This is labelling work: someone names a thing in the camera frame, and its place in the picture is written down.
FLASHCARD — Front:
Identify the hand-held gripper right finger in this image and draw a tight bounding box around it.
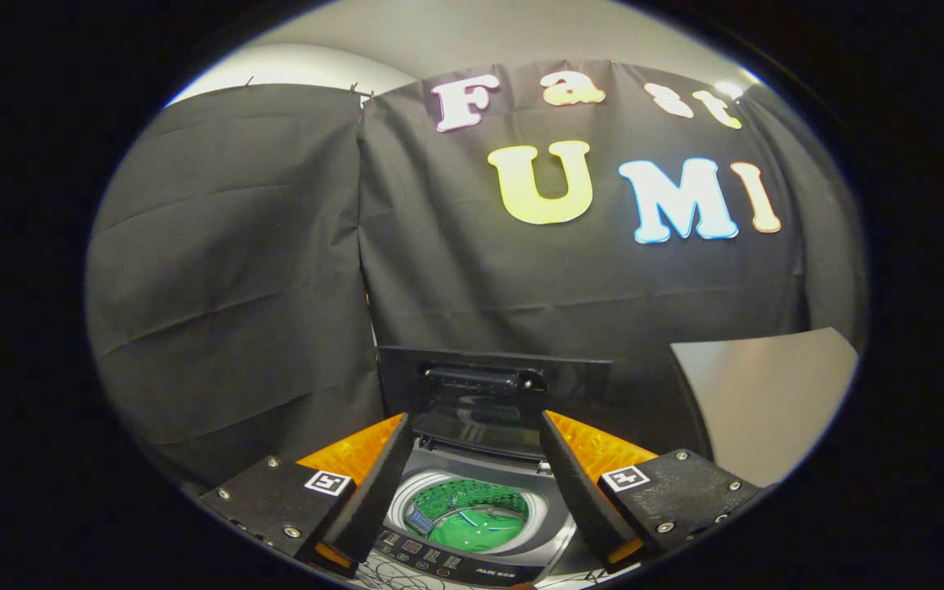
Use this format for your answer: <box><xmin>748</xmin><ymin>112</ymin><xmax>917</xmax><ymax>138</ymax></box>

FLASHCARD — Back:
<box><xmin>538</xmin><ymin>409</ymin><xmax>769</xmax><ymax>575</ymax></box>

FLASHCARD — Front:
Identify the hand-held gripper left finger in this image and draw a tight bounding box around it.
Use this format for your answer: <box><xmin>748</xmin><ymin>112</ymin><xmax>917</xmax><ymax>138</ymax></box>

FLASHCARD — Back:
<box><xmin>199</xmin><ymin>412</ymin><xmax>414</xmax><ymax>579</ymax></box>

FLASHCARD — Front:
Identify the grey washing machine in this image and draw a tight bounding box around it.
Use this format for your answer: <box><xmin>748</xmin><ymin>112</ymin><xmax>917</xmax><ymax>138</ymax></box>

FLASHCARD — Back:
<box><xmin>356</xmin><ymin>433</ymin><xmax>606</xmax><ymax>590</ymax></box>

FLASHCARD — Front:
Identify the green polo shirt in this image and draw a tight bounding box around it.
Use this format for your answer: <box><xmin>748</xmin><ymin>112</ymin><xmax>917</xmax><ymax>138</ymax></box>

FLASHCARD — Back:
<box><xmin>406</xmin><ymin>479</ymin><xmax>531</xmax><ymax>553</ymax></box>

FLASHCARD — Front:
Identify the beige cabinet with dark top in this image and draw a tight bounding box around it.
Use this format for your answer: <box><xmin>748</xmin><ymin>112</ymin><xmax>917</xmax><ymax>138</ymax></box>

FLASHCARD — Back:
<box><xmin>609</xmin><ymin>327</ymin><xmax>860</xmax><ymax>489</ymax></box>

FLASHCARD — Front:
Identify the black backdrop cloth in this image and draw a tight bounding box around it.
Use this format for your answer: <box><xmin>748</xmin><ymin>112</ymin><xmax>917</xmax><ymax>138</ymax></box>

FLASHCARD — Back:
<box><xmin>84</xmin><ymin>58</ymin><xmax>869</xmax><ymax>494</ymax></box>

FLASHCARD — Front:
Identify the black cable tangle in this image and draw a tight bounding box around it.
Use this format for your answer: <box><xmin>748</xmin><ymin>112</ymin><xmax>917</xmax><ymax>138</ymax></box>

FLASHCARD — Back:
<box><xmin>356</xmin><ymin>557</ymin><xmax>474</xmax><ymax>590</ymax></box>

